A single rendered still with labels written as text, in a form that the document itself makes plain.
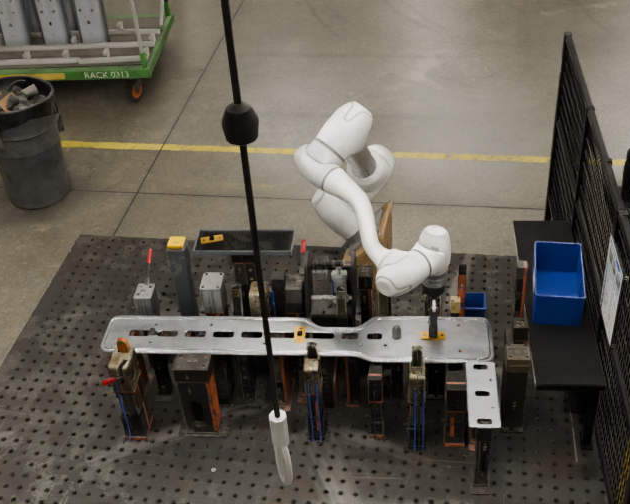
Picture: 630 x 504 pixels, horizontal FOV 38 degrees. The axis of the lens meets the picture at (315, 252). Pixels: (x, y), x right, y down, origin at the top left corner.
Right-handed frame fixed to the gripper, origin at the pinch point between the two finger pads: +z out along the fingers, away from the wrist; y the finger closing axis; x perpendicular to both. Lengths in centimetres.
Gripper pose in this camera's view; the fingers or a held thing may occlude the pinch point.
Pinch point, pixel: (433, 326)
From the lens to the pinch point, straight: 322.2
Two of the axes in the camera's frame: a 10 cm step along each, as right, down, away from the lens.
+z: 0.6, 7.9, 6.1
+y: -0.9, 6.1, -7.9
